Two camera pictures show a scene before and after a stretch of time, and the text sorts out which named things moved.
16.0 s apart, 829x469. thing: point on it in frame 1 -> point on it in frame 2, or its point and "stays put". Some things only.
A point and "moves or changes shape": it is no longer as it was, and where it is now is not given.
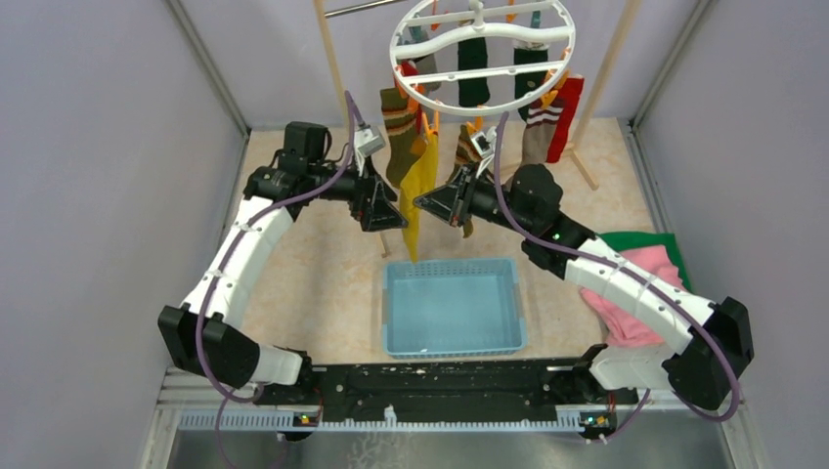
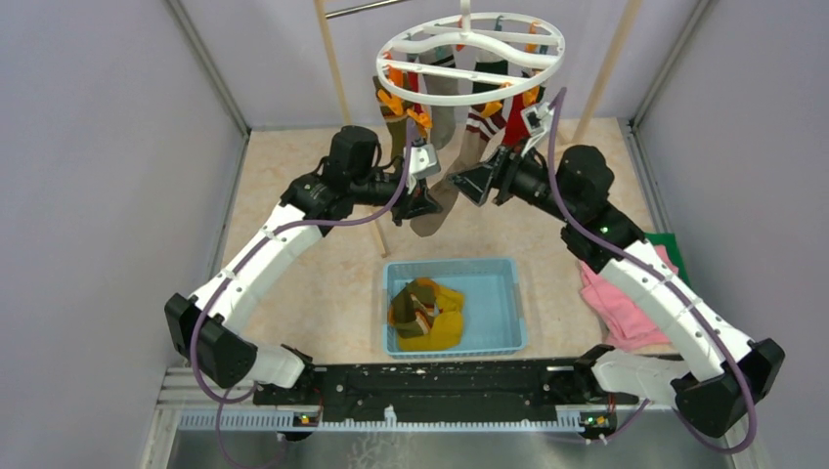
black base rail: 449,391 stays put
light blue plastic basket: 453,308 stays put
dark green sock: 472,56 -> 491,66
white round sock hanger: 479,27 moves or changes shape
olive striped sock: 398,115 -> 414,309
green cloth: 628,240 stays put
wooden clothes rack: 585,120 stays put
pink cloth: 628,325 stays put
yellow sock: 421,183 moves or changes shape
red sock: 569,95 -> 516,132
